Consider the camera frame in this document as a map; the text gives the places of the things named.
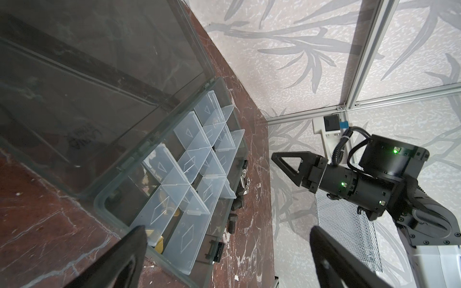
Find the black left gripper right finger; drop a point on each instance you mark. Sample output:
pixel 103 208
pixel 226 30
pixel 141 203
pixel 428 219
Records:
pixel 338 268

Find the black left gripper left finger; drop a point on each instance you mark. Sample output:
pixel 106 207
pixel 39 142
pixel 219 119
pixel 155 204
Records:
pixel 119 267

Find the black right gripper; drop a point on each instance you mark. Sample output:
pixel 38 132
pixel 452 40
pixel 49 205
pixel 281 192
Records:
pixel 308 174

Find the brass wing nut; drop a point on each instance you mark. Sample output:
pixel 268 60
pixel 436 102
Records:
pixel 159 246

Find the grey compartment organizer box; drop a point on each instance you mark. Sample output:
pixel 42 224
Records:
pixel 112 117

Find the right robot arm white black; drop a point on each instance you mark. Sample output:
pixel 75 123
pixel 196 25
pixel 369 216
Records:
pixel 379 175

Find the pile of screws and nuts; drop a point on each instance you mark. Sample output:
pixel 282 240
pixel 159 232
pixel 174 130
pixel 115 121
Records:
pixel 238 203

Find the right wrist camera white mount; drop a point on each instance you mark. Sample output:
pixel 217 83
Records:
pixel 330 128

